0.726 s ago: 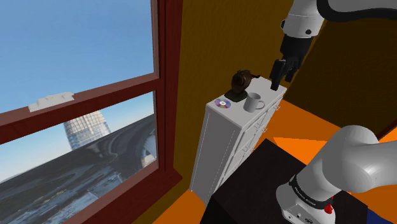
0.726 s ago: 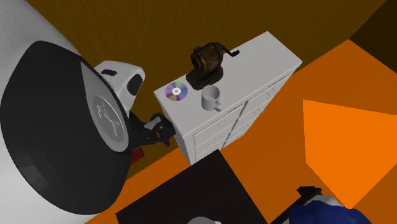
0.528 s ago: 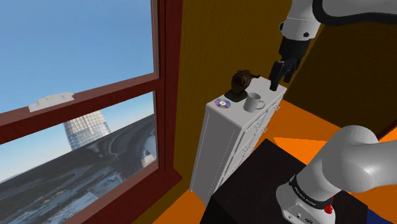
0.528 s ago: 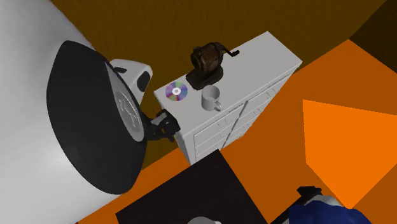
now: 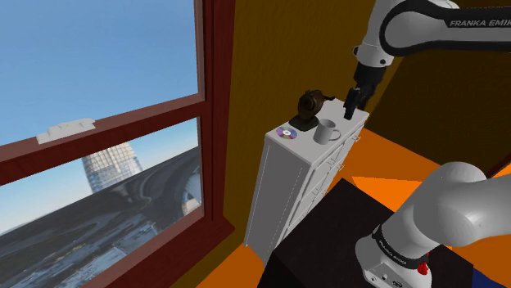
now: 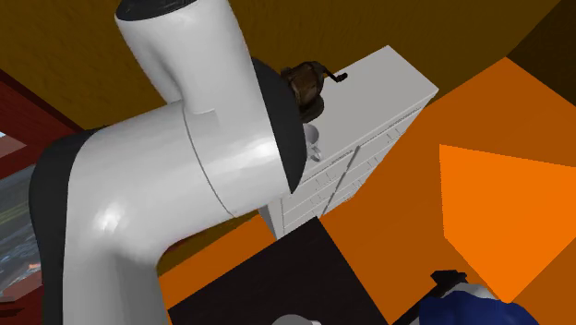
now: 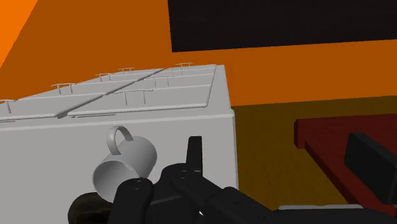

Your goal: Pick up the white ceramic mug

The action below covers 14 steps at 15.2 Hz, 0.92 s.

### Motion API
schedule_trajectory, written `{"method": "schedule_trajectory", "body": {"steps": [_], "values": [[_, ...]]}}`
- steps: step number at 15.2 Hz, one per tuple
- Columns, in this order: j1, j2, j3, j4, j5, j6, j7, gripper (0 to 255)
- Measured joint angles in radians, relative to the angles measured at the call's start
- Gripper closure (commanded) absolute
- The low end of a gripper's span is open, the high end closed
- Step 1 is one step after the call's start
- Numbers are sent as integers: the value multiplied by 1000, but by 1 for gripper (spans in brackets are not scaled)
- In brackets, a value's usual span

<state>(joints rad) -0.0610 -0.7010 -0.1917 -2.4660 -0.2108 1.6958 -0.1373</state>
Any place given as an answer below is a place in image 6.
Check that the blue rounded object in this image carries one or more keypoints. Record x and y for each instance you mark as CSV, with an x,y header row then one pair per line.
x,y
472,310

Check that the white chest of drawers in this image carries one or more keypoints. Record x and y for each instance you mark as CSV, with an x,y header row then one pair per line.
x,y
378,99

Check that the black robot stand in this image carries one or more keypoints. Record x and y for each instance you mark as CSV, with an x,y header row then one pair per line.
x,y
279,279

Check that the white mug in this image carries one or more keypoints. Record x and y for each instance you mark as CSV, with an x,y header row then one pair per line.
x,y
311,137

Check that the brown and black coffee grinder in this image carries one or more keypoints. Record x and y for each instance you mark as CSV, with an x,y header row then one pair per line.
x,y
306,85

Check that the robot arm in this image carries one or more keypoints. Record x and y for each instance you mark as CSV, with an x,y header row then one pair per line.
x,y
148,180

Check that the window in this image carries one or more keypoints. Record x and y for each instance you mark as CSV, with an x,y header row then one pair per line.
x,y
15,225

